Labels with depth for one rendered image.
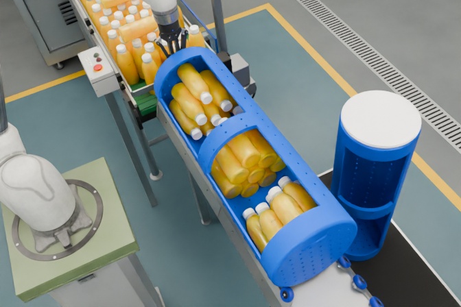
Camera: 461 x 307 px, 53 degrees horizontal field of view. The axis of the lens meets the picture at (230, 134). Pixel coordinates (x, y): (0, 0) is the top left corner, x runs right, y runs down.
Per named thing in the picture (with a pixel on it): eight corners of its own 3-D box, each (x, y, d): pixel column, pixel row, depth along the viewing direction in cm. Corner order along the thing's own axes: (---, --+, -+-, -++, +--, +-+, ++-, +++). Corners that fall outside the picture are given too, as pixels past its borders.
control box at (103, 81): (97, 98, 191) (90, 79, 183) (84, 70, 203) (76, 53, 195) (120, 88, 193) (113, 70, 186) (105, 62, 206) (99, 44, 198)
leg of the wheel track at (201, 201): (204, 227, 260) (185, 160, 213) (199, 219, 264) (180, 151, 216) (213, 222, 262) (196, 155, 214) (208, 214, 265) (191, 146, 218)
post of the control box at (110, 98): (151, 207, 272) (99, 83, 197) (149, 201, 275) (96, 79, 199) (158, 203, 273) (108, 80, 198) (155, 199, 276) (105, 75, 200)
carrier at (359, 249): (317, 218, 240) (337, 268, 222) (328, 101, 174) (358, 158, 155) (368, 205, 242) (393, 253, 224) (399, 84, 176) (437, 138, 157)
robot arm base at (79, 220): (42, 265, 137) (33, 258, 132) (22, 211, 149) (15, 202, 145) (99, 234, 141) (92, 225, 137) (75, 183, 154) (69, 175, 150)
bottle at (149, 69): (165, 92, 204) (156, 62, 190) (150, 97, 203) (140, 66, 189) (162, 83, 208) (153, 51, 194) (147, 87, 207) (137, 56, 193)
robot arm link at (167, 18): (146, 3, 158) (150, 17, 162) (156, 16, 152) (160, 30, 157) (171, -6, 160) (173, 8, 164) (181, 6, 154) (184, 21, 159)
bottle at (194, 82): (178, 80, 176) (197, 107, 165) (175, 66, 171) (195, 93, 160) (194, 73, 178) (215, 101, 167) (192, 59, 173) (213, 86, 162)
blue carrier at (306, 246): (278, 299, 136) (265, 264, 114) (166, 116, 189) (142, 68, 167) (357, 249, 140) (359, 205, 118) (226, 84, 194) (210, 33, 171)
